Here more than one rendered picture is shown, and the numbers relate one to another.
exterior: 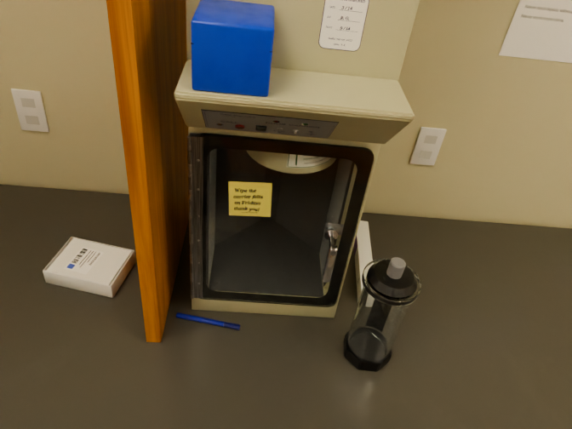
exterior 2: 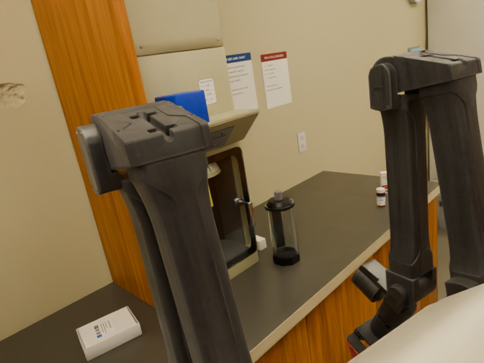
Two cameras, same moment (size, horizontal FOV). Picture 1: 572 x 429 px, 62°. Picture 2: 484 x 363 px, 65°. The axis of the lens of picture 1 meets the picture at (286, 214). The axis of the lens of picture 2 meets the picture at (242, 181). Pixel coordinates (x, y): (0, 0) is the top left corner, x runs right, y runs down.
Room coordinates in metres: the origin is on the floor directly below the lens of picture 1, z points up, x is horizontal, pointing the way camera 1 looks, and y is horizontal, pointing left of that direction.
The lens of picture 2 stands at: (-0.31, 0.63, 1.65)
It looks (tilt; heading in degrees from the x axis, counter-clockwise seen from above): 17 degrees down; 324
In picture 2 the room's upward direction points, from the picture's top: 9 degrees counter-clockwise
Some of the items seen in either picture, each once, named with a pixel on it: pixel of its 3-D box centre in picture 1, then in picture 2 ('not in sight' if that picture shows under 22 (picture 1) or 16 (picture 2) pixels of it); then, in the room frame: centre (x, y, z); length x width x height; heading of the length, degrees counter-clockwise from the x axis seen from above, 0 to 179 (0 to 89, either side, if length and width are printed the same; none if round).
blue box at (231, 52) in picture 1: (234, 47); (182, 109); (0.63, 0.10, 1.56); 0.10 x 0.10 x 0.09; 6
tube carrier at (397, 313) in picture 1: (378, 316); (282, 230); (0.63, -0.21, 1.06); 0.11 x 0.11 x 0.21
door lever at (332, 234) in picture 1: (328, 257); (247, 212); (0.67, -0.09, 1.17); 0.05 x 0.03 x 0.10; 6
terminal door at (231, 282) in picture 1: (274, 232); (217, 216); (0.69, 0.02, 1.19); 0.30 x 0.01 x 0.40; 96
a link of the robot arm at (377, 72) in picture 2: not in sight; (407, 189); (0.01, 0.05, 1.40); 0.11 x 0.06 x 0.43; 83
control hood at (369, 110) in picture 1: (291, 117); (212, 135); (0.64, 0.01, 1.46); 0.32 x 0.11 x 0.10; 96
